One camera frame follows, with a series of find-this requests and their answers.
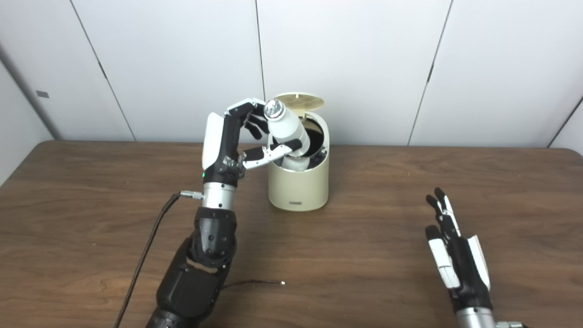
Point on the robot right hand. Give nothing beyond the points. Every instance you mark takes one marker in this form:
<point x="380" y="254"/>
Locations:
<point x="467" y="269"/>

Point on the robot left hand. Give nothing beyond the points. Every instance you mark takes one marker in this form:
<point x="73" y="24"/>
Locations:
<point x="221" y="150"/>

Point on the small white plastic bottle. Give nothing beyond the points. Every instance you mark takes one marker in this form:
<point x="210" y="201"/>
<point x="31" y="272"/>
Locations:
<point x="287" y="125"/>

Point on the cream-colored bin body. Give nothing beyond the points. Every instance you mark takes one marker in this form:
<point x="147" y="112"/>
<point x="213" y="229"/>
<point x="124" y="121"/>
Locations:
<point x="300" y="189"/>

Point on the cream round bin lid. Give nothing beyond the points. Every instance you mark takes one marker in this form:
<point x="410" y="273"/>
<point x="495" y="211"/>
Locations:
<point x="303" y="101"/>

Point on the black bin liner bag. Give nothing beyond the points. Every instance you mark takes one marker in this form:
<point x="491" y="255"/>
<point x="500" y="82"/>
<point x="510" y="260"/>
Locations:
<point x="316" y="136"/>

